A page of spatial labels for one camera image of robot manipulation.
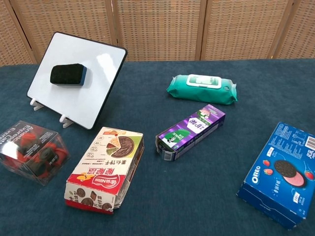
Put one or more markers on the green wet wipes pack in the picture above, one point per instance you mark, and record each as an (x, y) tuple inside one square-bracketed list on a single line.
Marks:
[(201, 91)]

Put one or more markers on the clear box of coffee capsules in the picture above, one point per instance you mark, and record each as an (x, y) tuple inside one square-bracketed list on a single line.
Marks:
[(32, 152)]

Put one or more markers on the white board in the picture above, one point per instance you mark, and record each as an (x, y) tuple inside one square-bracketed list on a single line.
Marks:
[(101, 73)]

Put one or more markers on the dark blue table cloth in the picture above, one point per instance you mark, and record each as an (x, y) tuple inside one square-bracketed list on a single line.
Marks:
[(197, 196)]

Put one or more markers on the woven bamboo folding screen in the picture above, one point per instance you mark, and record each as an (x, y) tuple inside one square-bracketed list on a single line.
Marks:
[(162, 27)]

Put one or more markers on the red and white biscuit box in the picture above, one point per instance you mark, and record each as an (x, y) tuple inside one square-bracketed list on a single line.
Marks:
[(105, 162)]

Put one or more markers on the blue Oreo cookie box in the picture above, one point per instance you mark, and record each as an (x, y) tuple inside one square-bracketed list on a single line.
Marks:
[(280, 172)]

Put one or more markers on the black and blue whiteboard eraser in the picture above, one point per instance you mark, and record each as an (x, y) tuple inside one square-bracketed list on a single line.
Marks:
[(66, 75)]

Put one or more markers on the purple toothpaste box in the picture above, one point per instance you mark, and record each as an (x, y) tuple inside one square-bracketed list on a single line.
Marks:
[(192, 130)]

